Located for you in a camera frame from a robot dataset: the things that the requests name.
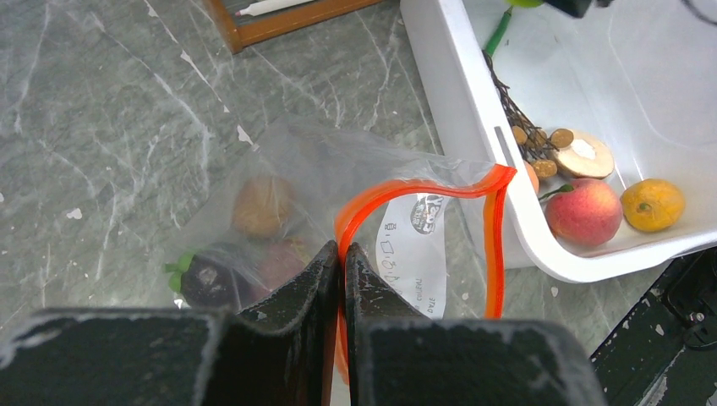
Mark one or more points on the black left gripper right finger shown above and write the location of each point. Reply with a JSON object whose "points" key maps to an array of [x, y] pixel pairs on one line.
{"points": [[397, 356]]}

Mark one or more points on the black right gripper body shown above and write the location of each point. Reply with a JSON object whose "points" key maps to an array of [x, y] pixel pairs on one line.
{"points": [[577, 8]]}

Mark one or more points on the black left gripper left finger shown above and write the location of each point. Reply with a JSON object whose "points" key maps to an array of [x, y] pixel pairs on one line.
{"points": [[276, 352]]}

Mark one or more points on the green starfruit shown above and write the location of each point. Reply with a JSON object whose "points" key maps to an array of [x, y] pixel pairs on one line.
{"points": [[525, 3]]}

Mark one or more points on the red grape bunch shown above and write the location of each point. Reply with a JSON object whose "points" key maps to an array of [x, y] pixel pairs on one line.
{"points": [[282, 261]]}

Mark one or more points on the dark purple mangosteen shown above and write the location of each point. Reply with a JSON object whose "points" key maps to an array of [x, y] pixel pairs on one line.
{"points": [[205, 282]]}

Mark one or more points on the clear zip top bag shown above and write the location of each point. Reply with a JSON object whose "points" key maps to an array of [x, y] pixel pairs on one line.
{"points": [[424, 220]]}

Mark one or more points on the green bean pod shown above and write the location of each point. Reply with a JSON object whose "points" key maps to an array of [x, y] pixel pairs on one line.
{"points": [[498, 33]]}

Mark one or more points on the white plastic bin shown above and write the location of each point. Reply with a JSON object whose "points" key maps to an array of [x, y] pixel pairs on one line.
{"points": [[639, 75]]}

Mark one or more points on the brown longan twig bunch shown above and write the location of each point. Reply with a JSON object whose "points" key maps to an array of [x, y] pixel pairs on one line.
{"points": [[537, 147]]}

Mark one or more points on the half cut mushroom slice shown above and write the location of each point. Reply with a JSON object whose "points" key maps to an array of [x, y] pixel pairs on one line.
{"points": [[581, 155]]}

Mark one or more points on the large orange peach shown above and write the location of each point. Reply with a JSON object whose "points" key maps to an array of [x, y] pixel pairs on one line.
{"points": [[533, 177]]}

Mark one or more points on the small red peach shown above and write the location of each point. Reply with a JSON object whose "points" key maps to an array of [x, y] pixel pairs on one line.
{"points": [[585, 212]]}

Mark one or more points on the small orange fruit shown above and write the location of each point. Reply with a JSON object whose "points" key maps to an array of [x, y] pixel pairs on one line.
{"points": [[652, 205]]}

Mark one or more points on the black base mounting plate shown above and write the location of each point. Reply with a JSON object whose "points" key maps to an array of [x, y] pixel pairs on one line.
{"points": [[663, 351]]}

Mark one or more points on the wooden shelf rack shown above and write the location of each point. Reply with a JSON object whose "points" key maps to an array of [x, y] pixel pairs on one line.
{"points": [[244, 31]]}

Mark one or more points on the white pen on shelf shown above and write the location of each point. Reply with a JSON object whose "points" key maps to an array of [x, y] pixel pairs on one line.
{"points": [[268, 6]]}

